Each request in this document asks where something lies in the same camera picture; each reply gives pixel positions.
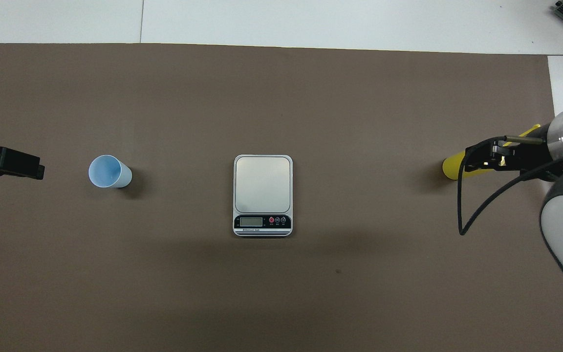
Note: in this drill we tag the yellow squeeze bottle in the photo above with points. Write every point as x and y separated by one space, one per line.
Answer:
452 168

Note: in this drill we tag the silver digital kitchen scale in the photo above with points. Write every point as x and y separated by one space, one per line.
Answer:
262 181

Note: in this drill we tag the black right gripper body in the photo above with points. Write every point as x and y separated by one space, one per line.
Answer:
530 156

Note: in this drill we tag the thin grey metal rod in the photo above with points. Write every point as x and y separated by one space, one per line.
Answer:
526 140

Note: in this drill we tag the light blue plastic cup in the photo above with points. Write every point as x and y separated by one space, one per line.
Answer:
108 172

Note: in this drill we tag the brown table mat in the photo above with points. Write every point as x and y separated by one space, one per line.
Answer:
262 98

